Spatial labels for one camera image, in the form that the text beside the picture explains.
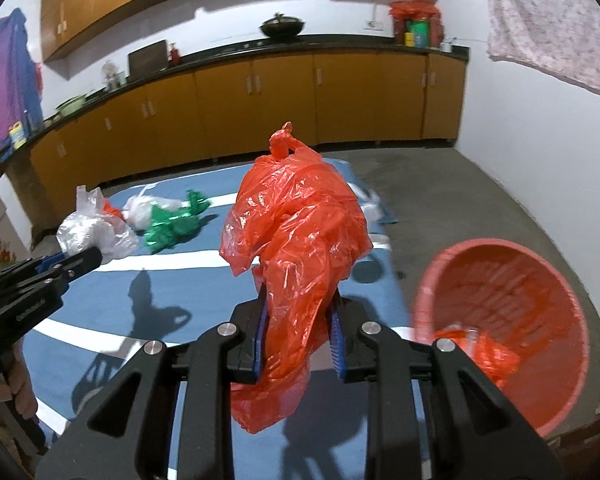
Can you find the blue striped tablecloth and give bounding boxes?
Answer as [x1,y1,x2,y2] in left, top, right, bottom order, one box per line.
[20,157,431,480]

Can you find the green basin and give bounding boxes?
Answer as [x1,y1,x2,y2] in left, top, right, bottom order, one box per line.
[55,95,89,117]

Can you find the person's left hand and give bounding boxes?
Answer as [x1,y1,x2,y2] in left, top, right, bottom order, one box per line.
[0,352,37,422]

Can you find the red plastic basket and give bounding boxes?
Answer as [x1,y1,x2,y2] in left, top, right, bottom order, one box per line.
[411,239,591,440]

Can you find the red bag on counter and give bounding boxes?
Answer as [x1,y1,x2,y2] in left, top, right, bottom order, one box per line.
[388,0,444,49]

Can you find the dark green plastic bag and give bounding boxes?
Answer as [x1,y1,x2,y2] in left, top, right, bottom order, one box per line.
[144,189,215,254]

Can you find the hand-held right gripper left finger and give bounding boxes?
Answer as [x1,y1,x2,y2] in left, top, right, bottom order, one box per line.
[35,290,272,480]

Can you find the black wok with lid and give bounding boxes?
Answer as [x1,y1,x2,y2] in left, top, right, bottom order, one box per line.
[258,12,307,41]

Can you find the wooden wall cabinets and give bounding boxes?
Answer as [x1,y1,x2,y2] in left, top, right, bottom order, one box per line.
[40,0,449,63]

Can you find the orange-red plastic bag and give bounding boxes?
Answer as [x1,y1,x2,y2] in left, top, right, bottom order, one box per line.
[432,327,522,391]
[218,121,373,435]

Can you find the glass jar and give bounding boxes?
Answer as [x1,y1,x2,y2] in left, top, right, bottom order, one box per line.
[102,60,126,89]

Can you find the wooden base cabinets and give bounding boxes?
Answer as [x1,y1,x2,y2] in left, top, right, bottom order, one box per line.
[27,42,470,217]

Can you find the purple hanging cloth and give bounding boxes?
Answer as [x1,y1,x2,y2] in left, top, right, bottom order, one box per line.
[0,7,44,162]

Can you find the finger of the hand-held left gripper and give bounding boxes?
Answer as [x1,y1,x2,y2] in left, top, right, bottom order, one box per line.
[42,247,104,287]
[0,253,66,281]

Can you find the pink floral hanging cloth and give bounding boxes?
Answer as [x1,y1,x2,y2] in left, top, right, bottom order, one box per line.
[482,0,600,102]

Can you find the dark cutting board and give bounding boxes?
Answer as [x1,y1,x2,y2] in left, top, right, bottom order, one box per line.
[127,40,170,79]

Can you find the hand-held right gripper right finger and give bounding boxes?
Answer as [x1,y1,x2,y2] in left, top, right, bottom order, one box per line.
[330,296,564,480]

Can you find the green box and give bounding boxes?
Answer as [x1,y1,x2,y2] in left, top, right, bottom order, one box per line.
[405,19,429,47]

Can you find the clear plastic bag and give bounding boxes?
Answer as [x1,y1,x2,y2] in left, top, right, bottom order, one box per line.
[123,185,182,229]
[352,185,382,225]
[56,186,139,266]

